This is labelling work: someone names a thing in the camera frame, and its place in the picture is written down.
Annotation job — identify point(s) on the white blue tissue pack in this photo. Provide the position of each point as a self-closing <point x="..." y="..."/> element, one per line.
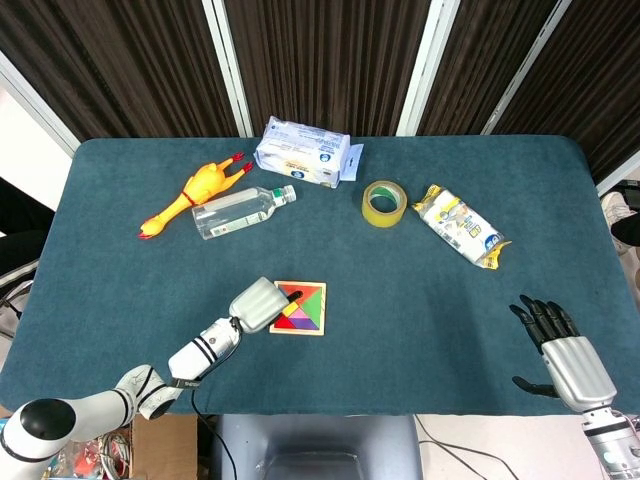
<point x="300" y="150"/>

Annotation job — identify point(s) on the purple parallelogram tangram piece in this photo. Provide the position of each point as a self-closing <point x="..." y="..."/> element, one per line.
<point x="305" y="322"/>

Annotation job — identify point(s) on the wooden tangram puzzle tray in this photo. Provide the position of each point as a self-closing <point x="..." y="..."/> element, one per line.
<point x="322" y="305"/>

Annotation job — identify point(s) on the yellow rubber chicken toy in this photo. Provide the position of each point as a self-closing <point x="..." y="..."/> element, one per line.
<point x="202" y="185"/>

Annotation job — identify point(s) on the white slotted metal rail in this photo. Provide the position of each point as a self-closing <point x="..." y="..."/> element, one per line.
<point x="35" y="105"/>
<point x="230" y="70"/>
<point x="425" y="70"/>
<point x="525" y="70"/>

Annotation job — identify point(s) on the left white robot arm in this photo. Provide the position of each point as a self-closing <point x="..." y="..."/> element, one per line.
<point x="195" y="355"/>

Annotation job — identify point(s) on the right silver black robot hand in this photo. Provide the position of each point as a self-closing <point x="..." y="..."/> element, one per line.
<point x="577" y="370"/>

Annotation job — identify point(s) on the brown cardboard box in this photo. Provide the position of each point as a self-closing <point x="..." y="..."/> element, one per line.
<point x="165" y="447"/>

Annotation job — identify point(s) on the pink triangle tangram piece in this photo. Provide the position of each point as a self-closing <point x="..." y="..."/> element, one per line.
<point x="303" y="313"/>

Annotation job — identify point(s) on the orange triangle tangram piece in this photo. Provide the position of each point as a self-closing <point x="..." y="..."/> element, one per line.
<point x="309" y="290"/>

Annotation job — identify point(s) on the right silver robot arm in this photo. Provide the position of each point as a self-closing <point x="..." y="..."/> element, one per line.
<point x="612" y="440"/>

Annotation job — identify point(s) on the white yellow snack package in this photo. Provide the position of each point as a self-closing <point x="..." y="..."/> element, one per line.
<point x="460" y="225"/>

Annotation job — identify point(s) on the yellow packing tape roll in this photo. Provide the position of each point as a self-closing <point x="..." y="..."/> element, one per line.
<point x="382" y="216"/>

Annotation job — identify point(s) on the dark pleated partition panel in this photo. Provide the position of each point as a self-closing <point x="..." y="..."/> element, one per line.
<point x="480" y="55"/>
<point x="325" y="60"/>
<point x="125" y="60"/>
<point x="595" y="75"/>

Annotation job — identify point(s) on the grey robot base seat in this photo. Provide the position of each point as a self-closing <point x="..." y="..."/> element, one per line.
<point x="315" y="445"/>

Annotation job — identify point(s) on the green triangle tangram piece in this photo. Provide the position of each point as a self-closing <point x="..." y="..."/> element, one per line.
<point x="312" y="306"/>

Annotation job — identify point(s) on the black office chair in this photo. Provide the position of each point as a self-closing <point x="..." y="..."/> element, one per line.
<point x="20" y="225"/>

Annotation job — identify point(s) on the red triangle tangram piece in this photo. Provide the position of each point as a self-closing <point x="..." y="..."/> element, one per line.
<point x="282" y="322"/>

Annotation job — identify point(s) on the teal table cloth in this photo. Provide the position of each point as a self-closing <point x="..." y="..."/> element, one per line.
<point x="400" y="325"/>

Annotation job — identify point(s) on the white shoe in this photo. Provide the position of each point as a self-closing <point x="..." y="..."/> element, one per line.
<point x="616" y="210"/>

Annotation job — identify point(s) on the clear plastic water bottle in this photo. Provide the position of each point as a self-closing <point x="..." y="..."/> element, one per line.
<point x="235" y="212"/>

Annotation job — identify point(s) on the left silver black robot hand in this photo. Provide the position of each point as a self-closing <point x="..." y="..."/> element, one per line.
<point x="257" y="307"/>

